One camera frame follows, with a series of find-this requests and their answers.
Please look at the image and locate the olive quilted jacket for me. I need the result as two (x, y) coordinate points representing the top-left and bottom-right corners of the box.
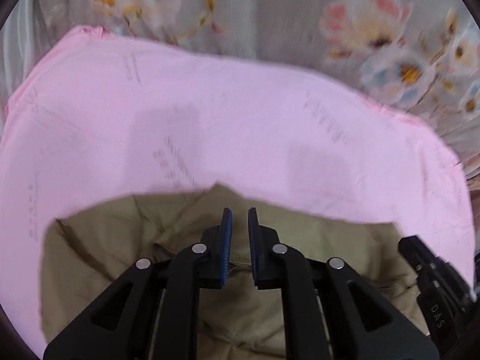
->
(40, 185), (427, 359)

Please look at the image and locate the pink bed sheet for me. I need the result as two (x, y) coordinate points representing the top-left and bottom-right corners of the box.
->
(1, 27), (475, 355)

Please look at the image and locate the grey floral blanket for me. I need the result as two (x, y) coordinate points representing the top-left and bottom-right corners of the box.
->
(38, 0), (479, 181)

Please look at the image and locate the white satin curtain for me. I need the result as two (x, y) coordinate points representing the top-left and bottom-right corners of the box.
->
(1, 0), (51, 107)

